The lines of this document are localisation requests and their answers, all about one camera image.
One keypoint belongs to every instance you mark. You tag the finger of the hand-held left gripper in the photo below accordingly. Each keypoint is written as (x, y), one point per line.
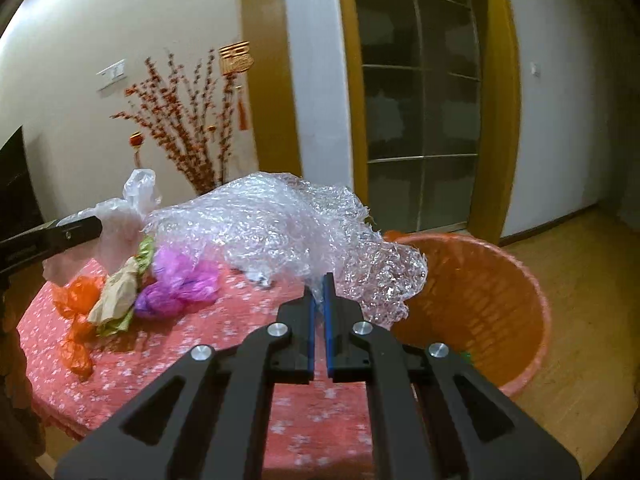
(75, 233)

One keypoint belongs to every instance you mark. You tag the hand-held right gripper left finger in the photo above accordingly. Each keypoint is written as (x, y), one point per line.
(311, 332)

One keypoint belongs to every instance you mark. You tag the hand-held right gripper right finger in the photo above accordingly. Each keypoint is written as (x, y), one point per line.
(328, 332)

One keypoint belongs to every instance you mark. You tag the white translucent plastic bag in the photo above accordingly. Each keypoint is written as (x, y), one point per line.
(120, 215)

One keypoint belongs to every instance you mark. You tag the green plastic bag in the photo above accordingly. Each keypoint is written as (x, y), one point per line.
(146, 255)

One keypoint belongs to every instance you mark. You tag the clear bubble wrap sheet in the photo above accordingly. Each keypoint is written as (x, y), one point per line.
(260, 225)

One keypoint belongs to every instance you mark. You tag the orange plastic waste basket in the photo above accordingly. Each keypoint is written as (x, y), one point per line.
(490, 310)

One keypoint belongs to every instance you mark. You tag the orange plastic bag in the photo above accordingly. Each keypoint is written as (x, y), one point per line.
(77, 355)
(80, 297)

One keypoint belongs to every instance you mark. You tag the black television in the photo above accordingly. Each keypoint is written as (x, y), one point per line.
(15, 185)

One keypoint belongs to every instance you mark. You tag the beige crumpled paper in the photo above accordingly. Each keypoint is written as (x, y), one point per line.
(117, 292)

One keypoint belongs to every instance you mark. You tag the purple plastic bag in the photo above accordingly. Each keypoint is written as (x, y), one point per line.
(175, 285)

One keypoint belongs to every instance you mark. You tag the small red lantern ornament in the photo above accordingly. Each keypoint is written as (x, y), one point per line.
(135, 138)

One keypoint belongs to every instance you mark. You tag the red floral tablecloth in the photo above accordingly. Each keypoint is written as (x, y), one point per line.
(200, 355)

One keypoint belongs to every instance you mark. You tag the red berry branches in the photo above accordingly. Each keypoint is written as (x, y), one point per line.
(195, 150)

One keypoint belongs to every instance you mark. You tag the red gold hanging ornament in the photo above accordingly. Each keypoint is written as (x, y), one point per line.
(235, 57)

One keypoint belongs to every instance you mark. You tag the glass sliding door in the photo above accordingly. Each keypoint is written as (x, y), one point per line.
(420, 110)

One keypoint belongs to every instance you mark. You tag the white wall switch plate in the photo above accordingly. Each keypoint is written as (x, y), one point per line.
(111, 75)

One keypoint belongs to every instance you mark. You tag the yellow wooden door frame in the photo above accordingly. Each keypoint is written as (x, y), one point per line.
(265, 85)
(495, 110)

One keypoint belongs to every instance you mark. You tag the small white wall switch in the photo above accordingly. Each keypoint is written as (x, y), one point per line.
(535, 70)

